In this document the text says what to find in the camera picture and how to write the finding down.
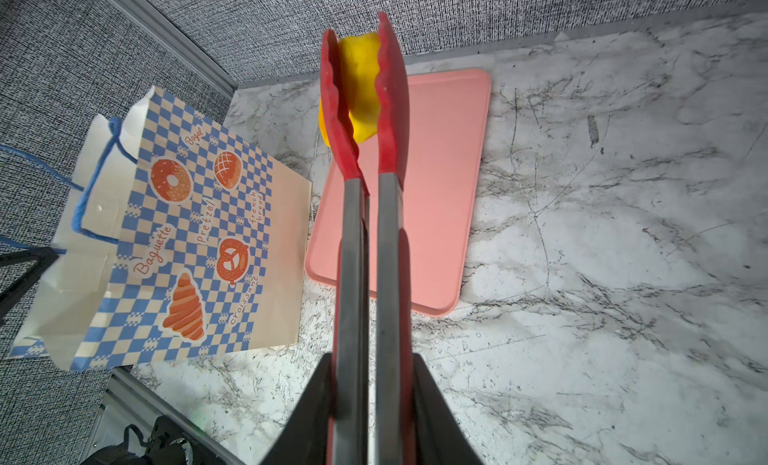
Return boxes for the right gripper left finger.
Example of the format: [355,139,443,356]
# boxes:
[261,353,332,465]

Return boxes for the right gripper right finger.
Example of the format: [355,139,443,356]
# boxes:
[413,354,482,465]

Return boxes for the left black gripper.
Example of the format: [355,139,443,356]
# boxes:
[0,245,61,322]

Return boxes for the red kitchen tongs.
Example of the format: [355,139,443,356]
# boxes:
[320,12,417,464]

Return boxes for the blue checkered paper bag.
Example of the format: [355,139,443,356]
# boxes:
[8,87,311,372]

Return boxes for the orange oval bread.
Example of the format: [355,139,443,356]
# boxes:
[338,32,381,144]

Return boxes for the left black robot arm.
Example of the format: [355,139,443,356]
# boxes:
[1,247,201,464]

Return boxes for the pink plastic tray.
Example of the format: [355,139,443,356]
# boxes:
[305,68,491,316]

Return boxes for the aluminium front rail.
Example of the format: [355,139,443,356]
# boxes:
[81,367,241,464]

